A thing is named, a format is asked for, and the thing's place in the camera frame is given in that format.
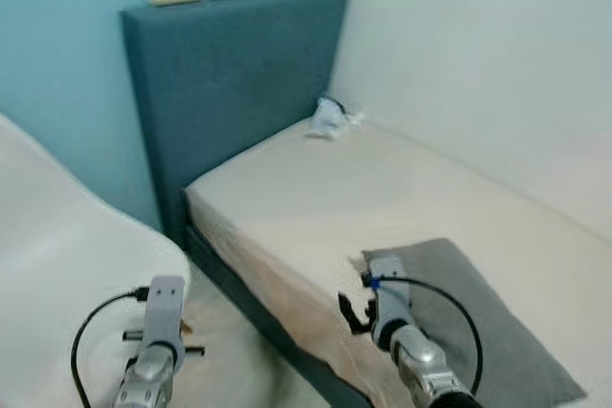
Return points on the grey pillow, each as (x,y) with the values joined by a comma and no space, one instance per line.
(497,332)

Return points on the white plastic shell chair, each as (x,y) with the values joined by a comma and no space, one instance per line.
(57,255)

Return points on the dark bed base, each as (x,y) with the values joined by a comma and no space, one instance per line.
(249,312)

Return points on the beige mattress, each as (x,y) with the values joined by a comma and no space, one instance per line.
(316,188)

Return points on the crumpled white cloth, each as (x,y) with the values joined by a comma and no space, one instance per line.
(330,119)

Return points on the blue-grey upholstered headboard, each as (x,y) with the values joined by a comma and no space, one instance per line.
(229,74)

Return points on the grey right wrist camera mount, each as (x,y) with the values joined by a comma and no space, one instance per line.
(390,298)

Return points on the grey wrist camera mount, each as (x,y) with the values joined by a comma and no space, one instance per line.
(390,298)
(164,308)

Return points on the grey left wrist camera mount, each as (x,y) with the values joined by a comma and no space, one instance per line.
(164,308)

